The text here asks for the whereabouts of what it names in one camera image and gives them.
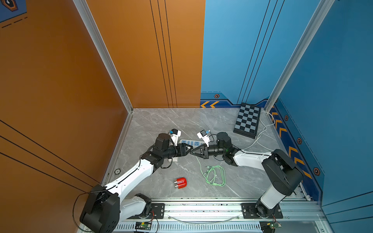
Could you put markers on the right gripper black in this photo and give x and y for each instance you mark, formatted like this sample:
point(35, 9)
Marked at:
point(205, 156)

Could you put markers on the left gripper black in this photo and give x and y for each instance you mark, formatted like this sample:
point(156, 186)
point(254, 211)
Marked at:
point(182, 152)

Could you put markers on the white usb charger adapter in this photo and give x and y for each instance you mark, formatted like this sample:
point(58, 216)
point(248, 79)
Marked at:
point(174, 160)

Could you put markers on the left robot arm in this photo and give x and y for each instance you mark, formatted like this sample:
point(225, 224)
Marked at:
point(106, 205)

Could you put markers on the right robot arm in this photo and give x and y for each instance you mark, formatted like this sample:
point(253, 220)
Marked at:
point(282, 172)

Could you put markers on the red electric shaver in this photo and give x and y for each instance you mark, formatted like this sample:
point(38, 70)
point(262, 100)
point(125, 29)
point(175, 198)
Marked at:
point(180, 183)

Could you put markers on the white power strip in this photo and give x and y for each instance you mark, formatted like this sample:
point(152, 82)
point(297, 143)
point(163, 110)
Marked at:
point(192, 143)

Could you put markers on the black grey chessboard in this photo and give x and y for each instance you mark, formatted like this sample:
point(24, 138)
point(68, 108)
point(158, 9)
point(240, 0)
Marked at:
point(247, 121)

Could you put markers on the left circuit board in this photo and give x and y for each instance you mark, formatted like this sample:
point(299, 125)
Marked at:
point(143, 226)

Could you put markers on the circuit board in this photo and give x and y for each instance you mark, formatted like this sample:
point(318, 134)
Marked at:
point(143, 226)
point(270, 227)

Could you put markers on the right circuit board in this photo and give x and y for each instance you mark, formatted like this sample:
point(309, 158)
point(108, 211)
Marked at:
point(270, 227)

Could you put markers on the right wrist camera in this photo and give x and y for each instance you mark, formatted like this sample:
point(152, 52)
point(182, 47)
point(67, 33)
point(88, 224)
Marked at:
point(204, 136)

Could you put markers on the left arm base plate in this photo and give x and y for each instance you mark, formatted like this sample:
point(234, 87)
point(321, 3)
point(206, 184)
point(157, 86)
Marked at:
point(157, 210)

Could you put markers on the aluminium front rail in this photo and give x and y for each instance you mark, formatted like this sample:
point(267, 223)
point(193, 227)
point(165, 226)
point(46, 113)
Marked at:
point(225, 216)

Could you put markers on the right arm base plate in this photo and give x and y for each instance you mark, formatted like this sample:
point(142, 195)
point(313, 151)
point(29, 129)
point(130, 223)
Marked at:
point(257, 211)

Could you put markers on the left aluminium corner post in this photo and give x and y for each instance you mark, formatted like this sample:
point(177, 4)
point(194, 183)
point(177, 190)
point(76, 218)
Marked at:
point(94, 32)

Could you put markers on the aluminium corner post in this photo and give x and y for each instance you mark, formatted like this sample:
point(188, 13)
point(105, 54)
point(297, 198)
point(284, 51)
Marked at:
point(94, 32)
point(310, 31)

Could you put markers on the right aluminium corner post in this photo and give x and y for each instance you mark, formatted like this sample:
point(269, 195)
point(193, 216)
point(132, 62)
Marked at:
point(310, 31)

